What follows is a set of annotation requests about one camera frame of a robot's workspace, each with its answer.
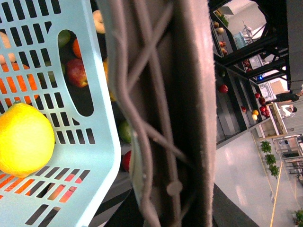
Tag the mint green shopping basket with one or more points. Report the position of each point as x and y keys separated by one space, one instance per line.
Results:
x=69 y=189

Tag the yellow lemon larger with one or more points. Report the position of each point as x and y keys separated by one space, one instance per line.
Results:
x=26 y=140

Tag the green apple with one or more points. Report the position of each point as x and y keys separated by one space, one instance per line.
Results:
x=124 y=131

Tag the red apple front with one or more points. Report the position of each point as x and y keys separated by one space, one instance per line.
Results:
x=126 y=160

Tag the red yellow apple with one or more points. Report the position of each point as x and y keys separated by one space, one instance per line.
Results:
x=76 y=74

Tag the small tangerine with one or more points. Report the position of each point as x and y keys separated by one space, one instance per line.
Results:
x=76 y=49

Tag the green lime upper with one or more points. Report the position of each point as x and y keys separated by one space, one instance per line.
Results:
x=63 y=38

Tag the grey basket handle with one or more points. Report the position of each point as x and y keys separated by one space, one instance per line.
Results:
x=161 y=72

